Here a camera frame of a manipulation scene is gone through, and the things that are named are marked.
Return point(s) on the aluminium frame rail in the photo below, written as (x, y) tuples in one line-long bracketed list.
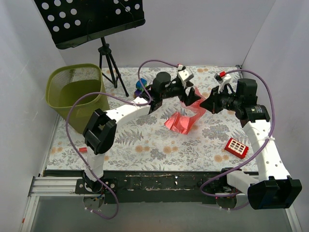
[(46, 187)]

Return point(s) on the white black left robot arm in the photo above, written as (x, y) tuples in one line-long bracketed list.
[(100, 131)]

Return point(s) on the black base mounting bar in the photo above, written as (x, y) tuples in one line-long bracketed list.
[(152, 187)]

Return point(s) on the black perforated music stand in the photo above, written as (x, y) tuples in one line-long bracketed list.
[(72, 23)]

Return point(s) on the olive green mesh trash bin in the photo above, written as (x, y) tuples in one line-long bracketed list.
[(67, 84)]

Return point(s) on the red plastic trash bag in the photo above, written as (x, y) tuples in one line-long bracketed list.
[(182, 124)]

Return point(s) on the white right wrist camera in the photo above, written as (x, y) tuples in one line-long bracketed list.
[(223, 79)]

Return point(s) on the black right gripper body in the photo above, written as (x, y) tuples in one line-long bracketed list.
[(216, 102)]

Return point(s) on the colourful toy brick car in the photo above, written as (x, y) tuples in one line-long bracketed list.
[(139, 87)]

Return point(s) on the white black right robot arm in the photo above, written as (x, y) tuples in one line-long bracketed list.
[(275, 187)]

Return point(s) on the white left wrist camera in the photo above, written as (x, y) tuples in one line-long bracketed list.
[(184, 73)]

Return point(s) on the red white toy block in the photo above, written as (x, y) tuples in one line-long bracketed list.
[(236, 148)]

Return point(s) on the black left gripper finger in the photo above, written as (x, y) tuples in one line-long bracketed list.
[(191, 97), (187, 84)]

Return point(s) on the red trash bag roll remainder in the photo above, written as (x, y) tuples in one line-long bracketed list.
[(83, 150)]

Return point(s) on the floral patterned table mat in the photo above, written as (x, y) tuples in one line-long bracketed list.
[(147, 144)]

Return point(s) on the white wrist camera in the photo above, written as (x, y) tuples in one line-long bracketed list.
[(184, 73), (223, 79)]

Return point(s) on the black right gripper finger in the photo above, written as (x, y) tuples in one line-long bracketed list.
[(214, 93), (208, 104)]

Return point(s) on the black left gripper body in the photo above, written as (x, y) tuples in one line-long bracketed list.
[(184, 94)]

